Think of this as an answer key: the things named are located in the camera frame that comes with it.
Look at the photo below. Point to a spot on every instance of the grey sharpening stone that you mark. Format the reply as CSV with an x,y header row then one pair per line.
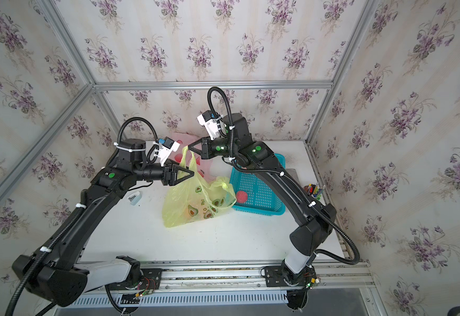
x,y
293,174

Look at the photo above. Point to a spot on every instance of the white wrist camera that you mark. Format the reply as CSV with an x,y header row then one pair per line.
x,y
166,150
211,122

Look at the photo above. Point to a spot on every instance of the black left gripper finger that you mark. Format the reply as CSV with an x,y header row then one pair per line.
x,y
182,170
183,176

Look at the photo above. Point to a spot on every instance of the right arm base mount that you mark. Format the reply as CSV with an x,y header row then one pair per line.
x,y
302,283

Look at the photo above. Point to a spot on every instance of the cup of coloured pens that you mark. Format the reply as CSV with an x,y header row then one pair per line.
x,y
315,190

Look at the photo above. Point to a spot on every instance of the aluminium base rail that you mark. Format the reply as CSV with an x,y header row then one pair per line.
x,y
206,283

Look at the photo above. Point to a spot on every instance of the small white blue object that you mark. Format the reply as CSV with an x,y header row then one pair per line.
x,y
134,197

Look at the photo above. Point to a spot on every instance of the teal plastic basket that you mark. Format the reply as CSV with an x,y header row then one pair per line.
x,y
261,199

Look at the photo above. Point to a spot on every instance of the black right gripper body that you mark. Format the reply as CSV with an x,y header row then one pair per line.
x,y
221,147

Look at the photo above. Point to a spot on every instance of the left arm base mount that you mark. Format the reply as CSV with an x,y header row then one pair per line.
x,y
132,293

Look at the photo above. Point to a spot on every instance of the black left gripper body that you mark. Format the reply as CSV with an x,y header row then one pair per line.
x,y
167,179

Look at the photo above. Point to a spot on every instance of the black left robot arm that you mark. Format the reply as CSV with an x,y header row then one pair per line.
x,y
51,271

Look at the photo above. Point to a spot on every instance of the yellow-green plastic bag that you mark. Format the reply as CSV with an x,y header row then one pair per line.
x,y
196,199

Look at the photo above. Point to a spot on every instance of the pink peach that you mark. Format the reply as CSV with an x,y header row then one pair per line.
x,y
241,197

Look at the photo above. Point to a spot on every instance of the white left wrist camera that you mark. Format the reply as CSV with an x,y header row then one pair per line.
x,y
166,150

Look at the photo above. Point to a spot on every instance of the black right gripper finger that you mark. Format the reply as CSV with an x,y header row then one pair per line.
x,y
196,145
196,154

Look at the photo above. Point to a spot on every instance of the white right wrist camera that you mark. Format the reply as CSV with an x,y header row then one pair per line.
x,y
211,122

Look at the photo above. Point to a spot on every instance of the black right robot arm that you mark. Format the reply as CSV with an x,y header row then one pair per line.
x,y
229,137

